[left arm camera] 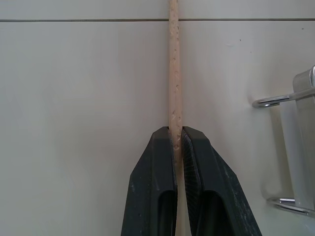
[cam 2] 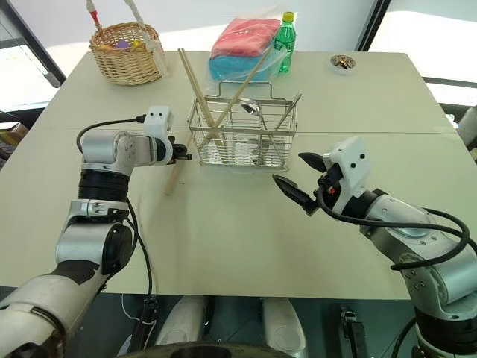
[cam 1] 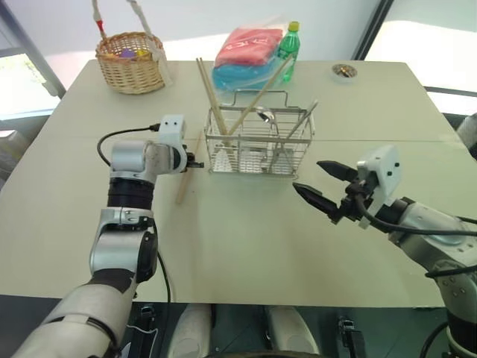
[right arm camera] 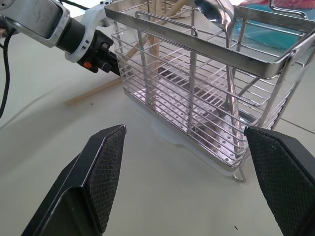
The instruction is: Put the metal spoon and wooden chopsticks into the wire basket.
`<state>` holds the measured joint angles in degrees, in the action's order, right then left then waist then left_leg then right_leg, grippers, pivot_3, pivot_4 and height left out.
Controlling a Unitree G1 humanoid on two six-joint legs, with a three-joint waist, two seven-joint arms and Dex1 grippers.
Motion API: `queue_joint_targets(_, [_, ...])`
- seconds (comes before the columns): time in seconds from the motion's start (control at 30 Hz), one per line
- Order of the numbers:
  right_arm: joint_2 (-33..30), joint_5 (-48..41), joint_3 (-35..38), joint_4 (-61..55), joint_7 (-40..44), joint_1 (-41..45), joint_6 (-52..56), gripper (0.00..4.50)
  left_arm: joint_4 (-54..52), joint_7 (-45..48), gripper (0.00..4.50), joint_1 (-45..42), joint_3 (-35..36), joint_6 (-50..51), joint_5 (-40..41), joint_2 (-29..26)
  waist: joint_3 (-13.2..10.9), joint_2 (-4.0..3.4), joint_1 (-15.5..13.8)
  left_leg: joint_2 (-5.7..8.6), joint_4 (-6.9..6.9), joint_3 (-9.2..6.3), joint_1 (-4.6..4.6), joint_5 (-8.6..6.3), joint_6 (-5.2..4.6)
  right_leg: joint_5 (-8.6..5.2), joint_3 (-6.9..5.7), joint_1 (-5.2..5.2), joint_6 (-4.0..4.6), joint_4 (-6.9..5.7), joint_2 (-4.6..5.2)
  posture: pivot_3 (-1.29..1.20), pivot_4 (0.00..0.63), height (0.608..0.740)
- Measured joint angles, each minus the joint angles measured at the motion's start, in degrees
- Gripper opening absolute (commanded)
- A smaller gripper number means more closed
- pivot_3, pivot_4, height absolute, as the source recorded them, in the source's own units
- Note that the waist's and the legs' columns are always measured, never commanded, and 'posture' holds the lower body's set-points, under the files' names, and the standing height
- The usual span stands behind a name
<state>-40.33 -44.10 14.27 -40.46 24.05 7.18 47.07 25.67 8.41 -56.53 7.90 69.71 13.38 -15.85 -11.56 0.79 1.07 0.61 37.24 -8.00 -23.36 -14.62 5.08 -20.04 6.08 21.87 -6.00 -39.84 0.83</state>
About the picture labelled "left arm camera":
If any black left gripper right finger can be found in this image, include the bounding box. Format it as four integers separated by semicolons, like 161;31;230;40
181;126;263;236

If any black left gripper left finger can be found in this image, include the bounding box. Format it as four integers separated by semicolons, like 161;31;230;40
120;126;179;236

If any light wooden chopstick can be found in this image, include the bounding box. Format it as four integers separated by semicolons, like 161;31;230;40
167;0;186;236

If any silver metal drip tray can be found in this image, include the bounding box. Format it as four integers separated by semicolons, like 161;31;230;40
292;68;315;209

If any silver wire dish rack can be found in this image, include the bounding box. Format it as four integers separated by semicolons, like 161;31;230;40
252;65;315;217

